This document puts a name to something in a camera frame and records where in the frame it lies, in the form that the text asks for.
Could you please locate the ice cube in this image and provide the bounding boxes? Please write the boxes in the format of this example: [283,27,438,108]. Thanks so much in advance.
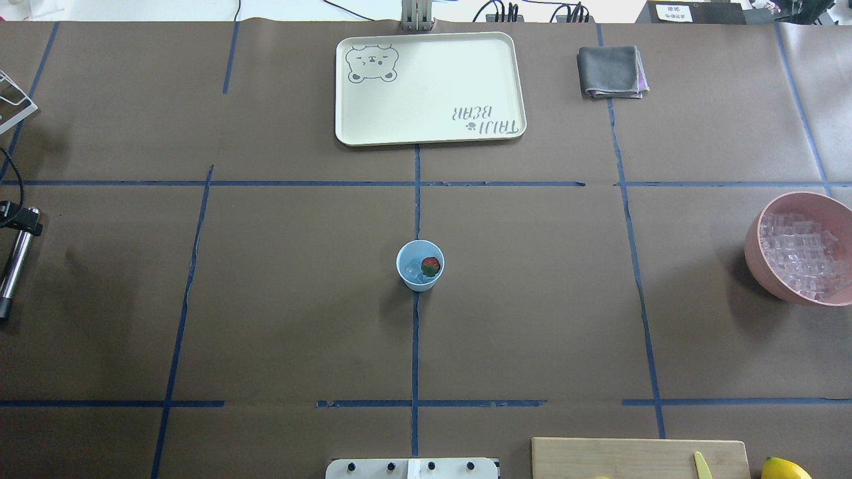
[403,259,424,283]

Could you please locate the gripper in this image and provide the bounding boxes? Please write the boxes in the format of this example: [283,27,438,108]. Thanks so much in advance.
[1,201,43,237]

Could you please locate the pink bowl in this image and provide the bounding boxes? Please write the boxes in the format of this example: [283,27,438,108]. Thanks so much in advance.
[744,192,851,307]

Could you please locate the yellow plastic knife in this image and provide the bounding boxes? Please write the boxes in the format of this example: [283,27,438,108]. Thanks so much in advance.
[693,451,713,479]

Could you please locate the bamboo cutting board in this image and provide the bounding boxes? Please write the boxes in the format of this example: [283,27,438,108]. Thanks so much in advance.
[531,437,751,478]

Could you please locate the cream bear tray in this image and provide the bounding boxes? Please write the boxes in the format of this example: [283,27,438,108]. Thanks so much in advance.
[335,31,527,146]

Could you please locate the blue plastic cup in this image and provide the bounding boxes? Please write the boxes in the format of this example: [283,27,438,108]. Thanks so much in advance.
[396,239,445,292]

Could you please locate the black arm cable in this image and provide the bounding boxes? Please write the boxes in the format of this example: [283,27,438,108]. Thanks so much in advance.
[0,148,25,208]

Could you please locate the metal cup rack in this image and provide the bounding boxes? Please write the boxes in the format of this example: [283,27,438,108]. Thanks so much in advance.
[0,70,39,134]

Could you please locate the white pole mount base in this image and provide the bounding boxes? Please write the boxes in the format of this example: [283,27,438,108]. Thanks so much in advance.
[325,457,501,478]

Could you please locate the clear ice cubes pile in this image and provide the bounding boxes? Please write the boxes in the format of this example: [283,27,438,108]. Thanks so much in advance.
[758,213,851,300]

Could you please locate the yellow lemon outer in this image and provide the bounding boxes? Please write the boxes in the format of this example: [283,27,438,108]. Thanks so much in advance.
[760,456,812,479]

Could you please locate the steel muddler black tip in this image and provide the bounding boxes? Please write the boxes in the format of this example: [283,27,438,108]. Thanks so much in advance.
[1,230,35,322]

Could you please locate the orange black power strips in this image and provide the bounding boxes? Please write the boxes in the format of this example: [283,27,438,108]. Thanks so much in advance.
[472,1,594,23]

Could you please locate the grey folded cloth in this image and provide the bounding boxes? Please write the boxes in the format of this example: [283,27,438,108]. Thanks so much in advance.
[577,45,650,99]

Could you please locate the red strawberry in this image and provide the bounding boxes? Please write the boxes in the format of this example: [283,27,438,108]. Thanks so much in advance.
[421,257,441,278]

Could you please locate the black box with label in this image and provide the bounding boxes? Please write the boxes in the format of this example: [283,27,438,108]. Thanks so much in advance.
[635,1,747,25]

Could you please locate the aluminium frame post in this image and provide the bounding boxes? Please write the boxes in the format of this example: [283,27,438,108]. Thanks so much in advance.
[401,0,435,31]

